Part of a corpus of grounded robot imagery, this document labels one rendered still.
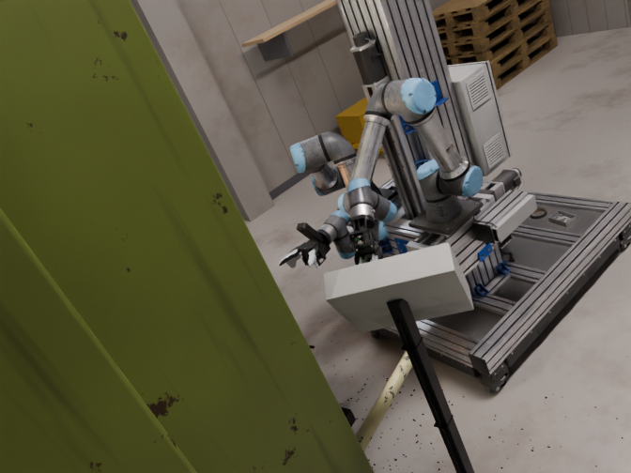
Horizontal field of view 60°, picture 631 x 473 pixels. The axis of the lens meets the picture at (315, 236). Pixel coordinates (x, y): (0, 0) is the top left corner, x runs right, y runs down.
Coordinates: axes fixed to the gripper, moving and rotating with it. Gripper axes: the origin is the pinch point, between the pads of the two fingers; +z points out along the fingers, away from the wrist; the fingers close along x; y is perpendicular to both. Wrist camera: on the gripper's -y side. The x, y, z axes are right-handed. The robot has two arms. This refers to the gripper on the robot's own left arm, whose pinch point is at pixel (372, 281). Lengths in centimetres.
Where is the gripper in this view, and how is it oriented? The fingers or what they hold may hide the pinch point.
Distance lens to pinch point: 166.4
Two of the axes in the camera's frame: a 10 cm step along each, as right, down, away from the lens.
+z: 0.6, 8.6, -5.1
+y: -4.0, -4.5, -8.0
